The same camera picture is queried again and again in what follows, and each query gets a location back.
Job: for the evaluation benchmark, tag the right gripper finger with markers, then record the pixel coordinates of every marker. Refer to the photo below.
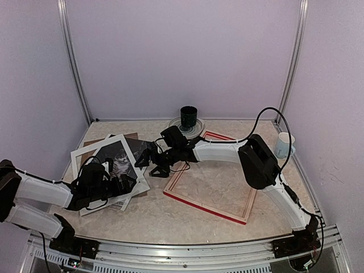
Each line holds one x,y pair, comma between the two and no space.
145,157
158,171

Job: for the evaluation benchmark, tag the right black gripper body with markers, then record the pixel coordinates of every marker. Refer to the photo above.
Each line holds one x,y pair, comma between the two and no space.
168,158

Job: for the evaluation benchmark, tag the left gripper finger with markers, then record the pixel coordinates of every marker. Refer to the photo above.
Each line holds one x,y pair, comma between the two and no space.
124,184
108,166

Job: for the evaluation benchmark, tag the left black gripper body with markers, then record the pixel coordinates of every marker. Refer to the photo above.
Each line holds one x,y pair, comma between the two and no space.
98,193

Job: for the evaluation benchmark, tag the red wooden picture frame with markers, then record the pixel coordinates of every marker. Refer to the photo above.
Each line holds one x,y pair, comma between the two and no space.
218,188

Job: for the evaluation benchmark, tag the white photo mat board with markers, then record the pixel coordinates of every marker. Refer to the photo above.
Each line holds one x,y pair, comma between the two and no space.
77,164

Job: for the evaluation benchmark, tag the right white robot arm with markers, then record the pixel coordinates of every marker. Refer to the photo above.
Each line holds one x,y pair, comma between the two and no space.
260,168

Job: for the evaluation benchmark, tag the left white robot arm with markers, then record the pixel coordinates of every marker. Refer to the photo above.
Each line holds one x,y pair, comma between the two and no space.
19,187

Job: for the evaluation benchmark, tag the white striped ceramic plate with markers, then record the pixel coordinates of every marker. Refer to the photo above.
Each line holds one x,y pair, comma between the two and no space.
191,132

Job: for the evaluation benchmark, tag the brown cardboard backing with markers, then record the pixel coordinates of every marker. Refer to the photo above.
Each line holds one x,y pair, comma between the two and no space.
94,141

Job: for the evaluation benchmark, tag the dark green cup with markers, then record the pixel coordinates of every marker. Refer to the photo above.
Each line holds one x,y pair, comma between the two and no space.
188,116

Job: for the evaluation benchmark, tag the light blue mug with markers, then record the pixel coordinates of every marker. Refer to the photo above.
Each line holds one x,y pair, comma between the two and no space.
284,142

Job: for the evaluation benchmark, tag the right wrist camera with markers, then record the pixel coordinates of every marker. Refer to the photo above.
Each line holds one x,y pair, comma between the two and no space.
174,138

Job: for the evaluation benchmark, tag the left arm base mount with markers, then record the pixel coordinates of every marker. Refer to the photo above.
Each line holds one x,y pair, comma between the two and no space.
81,247

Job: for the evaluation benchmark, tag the aluminium front rail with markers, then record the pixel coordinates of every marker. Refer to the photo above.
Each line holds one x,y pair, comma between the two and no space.
247,256

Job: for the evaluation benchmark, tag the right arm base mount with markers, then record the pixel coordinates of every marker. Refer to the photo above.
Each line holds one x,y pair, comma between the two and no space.
295,246

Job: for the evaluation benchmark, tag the left aluminium corner post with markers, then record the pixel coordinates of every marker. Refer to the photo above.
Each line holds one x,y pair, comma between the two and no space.
65,26

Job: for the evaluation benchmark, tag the aluminium corner post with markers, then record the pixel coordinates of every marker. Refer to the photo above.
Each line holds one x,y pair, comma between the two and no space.
65,26
299,36

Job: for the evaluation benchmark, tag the right aluminium corner post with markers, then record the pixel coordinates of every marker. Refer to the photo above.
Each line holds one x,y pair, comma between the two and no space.
299,36

